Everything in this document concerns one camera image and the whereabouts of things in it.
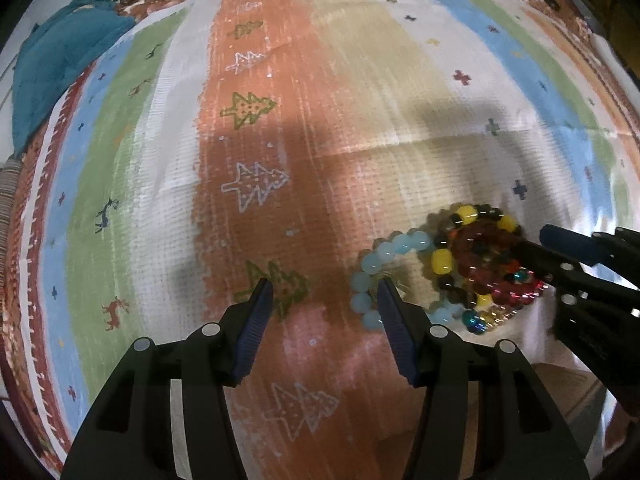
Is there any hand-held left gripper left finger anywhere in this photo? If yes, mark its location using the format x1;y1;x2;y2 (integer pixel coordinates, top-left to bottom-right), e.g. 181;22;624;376
60;277;275;480

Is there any light blue bead bracelet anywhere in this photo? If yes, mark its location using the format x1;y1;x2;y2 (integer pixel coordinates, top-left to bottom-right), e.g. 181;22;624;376
349;232;456;332

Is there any red bead bracelet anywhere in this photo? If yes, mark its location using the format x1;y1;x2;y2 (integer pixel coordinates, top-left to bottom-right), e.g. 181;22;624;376
450;225;548;307

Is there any striped printed blanket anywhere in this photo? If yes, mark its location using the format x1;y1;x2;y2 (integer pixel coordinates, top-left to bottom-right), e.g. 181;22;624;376
0;0;640;480

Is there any yellow and dark bead bracelet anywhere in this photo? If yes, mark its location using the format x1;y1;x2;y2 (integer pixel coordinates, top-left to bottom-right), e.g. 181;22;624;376
425;202;523;312

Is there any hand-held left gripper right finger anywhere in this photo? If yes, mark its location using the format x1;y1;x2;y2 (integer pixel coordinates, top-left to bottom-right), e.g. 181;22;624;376
376;277;591;480

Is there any multicolour glass bead bracelet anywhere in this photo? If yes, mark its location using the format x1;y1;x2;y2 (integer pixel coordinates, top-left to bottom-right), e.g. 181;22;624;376
460;270;546;336

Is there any teal pillow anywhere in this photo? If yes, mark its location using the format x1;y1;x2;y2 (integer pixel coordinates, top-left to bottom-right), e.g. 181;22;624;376
11;0;138;155

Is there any brown striped pillow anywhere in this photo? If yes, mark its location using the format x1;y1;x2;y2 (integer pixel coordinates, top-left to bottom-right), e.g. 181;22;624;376
0;160;24;261

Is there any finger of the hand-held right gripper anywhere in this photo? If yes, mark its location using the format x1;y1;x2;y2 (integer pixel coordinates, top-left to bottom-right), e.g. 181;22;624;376
539;224;640;267
514;236;640;321

